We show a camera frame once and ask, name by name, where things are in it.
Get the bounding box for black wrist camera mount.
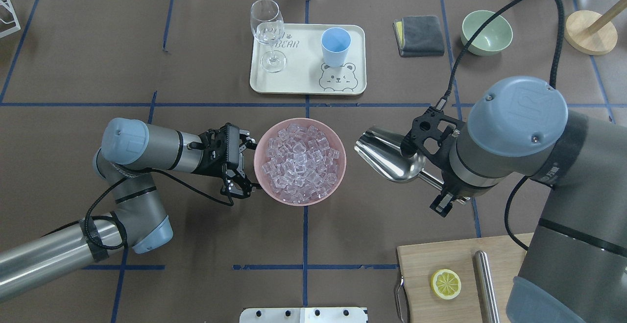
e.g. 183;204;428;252
400;107;465;168

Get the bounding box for white test tube rack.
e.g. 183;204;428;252
0;0;22;38

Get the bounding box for steel ice scoop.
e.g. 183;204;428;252
354;125;443;190

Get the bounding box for pink bowl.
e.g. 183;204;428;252
254;118;347;207

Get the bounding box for clear ice cubes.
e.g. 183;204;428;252
262;124;340;202

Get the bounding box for blue plastic cup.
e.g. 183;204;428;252
321;27;352;68

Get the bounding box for grey yellow folded cloth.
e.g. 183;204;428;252
393;15;445;57

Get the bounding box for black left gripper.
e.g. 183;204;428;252
198;124;261;199

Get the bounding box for lemon half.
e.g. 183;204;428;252
430;269;462;300

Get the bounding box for bamboo cutting board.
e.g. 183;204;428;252
397;236;526;323

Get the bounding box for wooden stand round base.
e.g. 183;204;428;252
565;9;625;55

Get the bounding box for clear wine glass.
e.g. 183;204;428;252
249;0;287;73

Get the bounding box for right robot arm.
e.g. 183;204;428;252
450;76;627;323

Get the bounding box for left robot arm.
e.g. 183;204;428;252
0;118;259;301

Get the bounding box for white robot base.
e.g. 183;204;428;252
239;307;369;323

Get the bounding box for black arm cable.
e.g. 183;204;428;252
435;0;565;113

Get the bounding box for green bowl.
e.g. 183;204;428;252
460;10;513;56

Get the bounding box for steel muddler black tip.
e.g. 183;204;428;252
473;250;500;323

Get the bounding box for cream bear tray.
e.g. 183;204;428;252
249;24;367;96

